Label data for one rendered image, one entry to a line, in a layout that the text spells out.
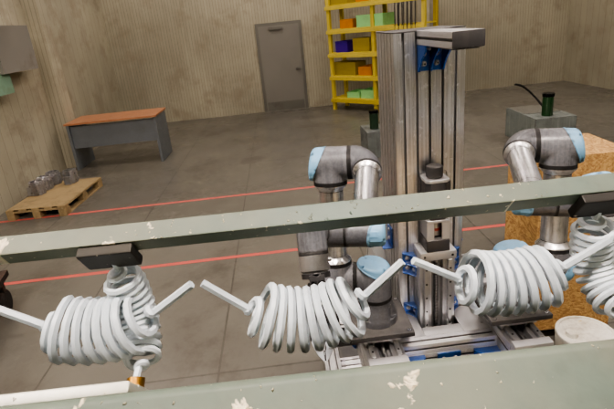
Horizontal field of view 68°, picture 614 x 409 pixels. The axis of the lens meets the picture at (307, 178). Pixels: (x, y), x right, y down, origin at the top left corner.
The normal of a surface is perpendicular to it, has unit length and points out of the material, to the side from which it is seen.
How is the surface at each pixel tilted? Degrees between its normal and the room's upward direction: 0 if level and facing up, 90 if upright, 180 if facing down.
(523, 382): 37
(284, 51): 90
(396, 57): 90
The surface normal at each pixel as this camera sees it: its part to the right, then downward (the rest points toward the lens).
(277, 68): 0.07, 0.32
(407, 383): -0.04, -0.55
